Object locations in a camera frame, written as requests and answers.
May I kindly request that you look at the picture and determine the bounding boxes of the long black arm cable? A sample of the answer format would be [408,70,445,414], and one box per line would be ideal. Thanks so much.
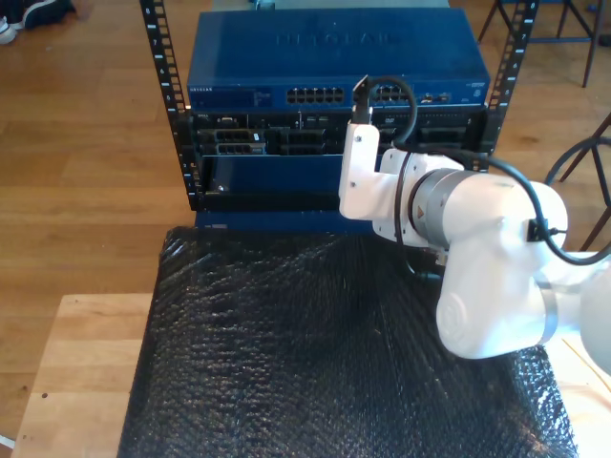
[365,75,611,267]

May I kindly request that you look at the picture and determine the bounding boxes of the dark metal stool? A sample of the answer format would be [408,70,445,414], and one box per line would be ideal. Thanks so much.
[559,113,611,253]

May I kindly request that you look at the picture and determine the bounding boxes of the black rack server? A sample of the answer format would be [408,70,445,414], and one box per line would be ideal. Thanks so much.
[190,110,488,157]

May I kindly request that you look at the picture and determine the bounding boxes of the white shoe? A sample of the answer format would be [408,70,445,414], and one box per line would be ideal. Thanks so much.
[0,15,18,47]

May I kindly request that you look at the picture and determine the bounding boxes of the black bubble wrap mat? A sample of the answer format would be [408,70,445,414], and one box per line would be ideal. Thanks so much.
[116,224,581,458]

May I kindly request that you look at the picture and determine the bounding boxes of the black perforated rack post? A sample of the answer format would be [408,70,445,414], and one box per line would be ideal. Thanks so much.
[470,0,540,173]
[138,0,201,211]

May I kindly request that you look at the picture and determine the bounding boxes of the blue rack base panel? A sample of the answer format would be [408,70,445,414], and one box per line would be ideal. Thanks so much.
[193,209,378,234]

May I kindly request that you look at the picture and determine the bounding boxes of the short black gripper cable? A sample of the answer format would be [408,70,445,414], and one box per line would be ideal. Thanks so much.
[393,152,449,287]

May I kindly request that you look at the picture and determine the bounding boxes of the dark sneaker white sole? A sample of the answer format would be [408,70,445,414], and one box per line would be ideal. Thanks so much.
[19,0,78,31]

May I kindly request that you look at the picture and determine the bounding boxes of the blue network switch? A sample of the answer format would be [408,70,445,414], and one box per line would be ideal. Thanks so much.
[186,8,492,112]

